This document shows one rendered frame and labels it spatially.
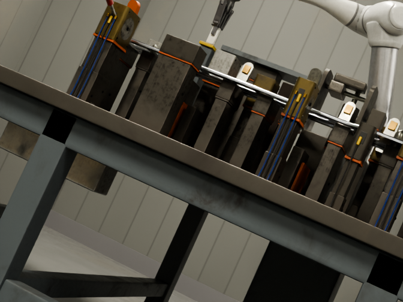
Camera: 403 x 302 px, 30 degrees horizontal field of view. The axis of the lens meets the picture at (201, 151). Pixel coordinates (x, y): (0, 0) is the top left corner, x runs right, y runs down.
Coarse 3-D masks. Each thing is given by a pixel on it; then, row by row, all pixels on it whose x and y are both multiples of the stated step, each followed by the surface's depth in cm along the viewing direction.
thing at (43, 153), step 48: (0, 96) 191; (0, 144) 218; (48, 144) 185; (96, 144) 182; (48, 192) 185; (96, 192) 211; (192, 192) 174; (240, 192) 172; (0, 240) 184; (192, 240) 323; (288, 240) 167; (336, 240) 164; (0, 288) 182; (48, 288) 210; (96, 288) 244; (144, 288) 291; (384, 288) 160
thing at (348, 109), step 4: (348, 104) 248; (352, 104) 248; (344, 108) 248; (348, 108) 247; (352, 108) 246; (344, 112) 247; (348, 112) 246; (352, 112) 247; (340, 116) 247; (344, 116) 246; (348, 116) 246; (352, 116) 248; (348, 120) 246
